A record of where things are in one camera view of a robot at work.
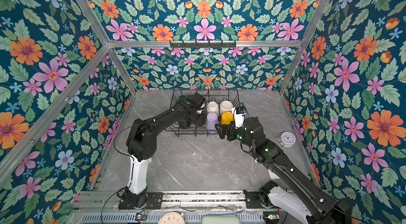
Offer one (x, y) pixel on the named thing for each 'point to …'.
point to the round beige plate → (171, 217)
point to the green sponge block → (220, 220)
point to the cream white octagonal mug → (212, 106)
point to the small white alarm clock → (287, 139)
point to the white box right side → (273, 176)
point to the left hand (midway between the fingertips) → (202, 116)
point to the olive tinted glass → (199, 112)
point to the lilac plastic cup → (212, 120)
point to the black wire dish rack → (221, 94)
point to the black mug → (184, 123)
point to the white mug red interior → (225, 105)
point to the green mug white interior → (182, 97)
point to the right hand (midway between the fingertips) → (223, 123)
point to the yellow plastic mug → (227, 117)
